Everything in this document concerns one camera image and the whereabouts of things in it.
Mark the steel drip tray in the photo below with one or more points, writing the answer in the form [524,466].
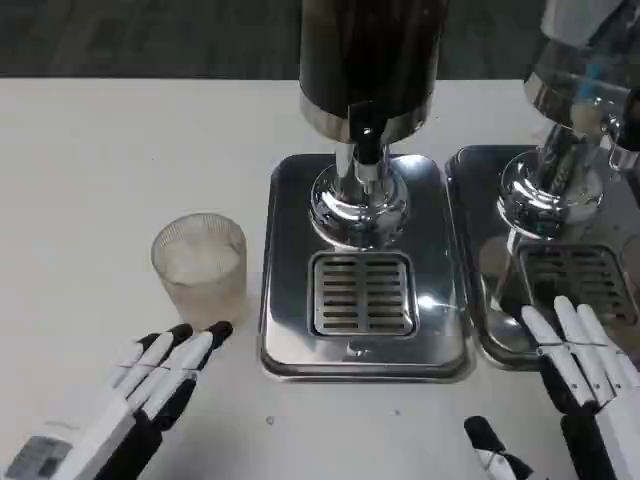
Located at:
[440,280]
[475,200]

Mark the clear drink dispenser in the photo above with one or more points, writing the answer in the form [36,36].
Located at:
[565,100]

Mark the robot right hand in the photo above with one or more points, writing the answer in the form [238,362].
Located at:
[585,380]

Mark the black dispenser tap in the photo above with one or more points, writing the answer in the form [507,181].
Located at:
[366,135]
[625,140]

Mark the clear ribbed glass cup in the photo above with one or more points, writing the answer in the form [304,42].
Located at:
[200,270]

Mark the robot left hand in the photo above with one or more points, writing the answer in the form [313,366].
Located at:
[107,430]

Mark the dark drink dispenser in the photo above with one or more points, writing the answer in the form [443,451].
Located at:
[367,60]

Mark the steel drain grid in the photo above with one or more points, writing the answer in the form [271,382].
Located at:
[363,295]
[575,275]

